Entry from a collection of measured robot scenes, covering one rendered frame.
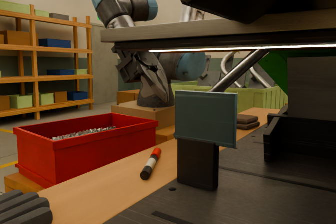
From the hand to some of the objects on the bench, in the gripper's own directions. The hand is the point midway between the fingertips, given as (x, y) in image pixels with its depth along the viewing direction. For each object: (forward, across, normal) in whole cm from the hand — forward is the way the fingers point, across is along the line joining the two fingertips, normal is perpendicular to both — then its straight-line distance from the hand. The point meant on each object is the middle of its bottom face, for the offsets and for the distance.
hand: (166, 96), depth 73 cm
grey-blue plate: (+21, +23, +12) cm, 33 cm away
